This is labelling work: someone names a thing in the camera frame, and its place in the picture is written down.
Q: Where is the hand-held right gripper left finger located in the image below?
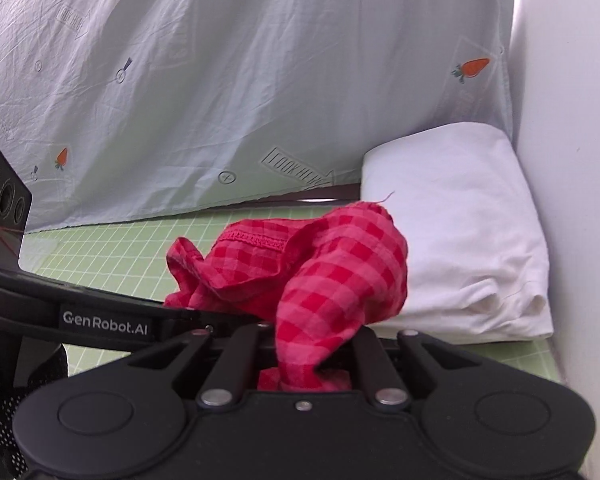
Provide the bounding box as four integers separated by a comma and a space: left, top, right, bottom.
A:
124, 323, 278, 407

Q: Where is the red checkered garment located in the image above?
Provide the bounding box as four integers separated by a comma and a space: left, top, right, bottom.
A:
163, 200, 410, 394

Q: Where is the white carrot print bedsheet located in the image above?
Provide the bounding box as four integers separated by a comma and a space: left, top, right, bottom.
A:
0, 0, 517, 234

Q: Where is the green grid mat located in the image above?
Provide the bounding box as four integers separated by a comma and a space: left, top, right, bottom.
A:
17, 199, 564, 387

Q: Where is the white pillow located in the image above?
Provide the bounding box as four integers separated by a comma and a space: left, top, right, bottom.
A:
360, 122, 555, 346

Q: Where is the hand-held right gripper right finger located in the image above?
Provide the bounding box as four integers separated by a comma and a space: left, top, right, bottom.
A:
351, 329, 487, 407

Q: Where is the dark bed frame rail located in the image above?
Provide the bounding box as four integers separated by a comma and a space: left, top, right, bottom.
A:
240, 183, 363, 207

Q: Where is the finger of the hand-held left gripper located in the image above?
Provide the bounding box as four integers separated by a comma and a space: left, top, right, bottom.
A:
165, 305, 274, 330

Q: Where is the person's left hand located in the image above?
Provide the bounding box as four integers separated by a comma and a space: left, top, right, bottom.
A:
0, 324, 70, 479

